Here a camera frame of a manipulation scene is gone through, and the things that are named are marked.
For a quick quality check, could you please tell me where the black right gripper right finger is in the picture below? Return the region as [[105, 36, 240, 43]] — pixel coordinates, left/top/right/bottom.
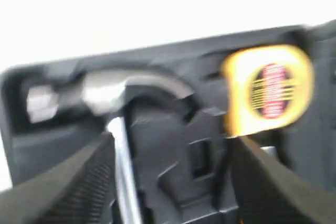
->
[[230, 136, 335, 223]]

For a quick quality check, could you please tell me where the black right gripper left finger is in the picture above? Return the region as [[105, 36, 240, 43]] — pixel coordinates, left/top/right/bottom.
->
[[1, 133, 116, 223]]

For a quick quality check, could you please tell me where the claw hammer black grip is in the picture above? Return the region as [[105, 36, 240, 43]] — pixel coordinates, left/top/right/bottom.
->
[[26, 68, 199, 223]]

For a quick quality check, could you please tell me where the black plastic tool case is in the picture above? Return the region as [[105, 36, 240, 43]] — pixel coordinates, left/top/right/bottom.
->
[[1, 21, 335, 223]]

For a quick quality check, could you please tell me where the yellow 2m tape measure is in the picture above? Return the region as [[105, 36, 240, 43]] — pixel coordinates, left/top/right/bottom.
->
[[221, 44, 314, 137]]

